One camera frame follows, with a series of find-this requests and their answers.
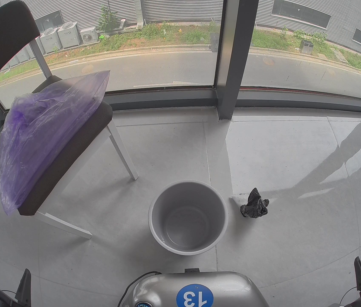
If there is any grey chair with white legs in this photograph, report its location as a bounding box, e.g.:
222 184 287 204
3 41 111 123
0 0 139 239

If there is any white trash bin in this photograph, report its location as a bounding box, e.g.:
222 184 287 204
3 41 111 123
148 180 229 256

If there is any crumpled black plastic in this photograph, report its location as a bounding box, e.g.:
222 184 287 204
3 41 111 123
240 187 270 219

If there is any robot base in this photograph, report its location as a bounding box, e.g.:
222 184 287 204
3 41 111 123
126 268 265 307

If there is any purple plastic bag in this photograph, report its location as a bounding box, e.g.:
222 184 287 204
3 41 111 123
0 70 111 216

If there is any window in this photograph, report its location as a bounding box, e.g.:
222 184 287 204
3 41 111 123
0 0 361 121

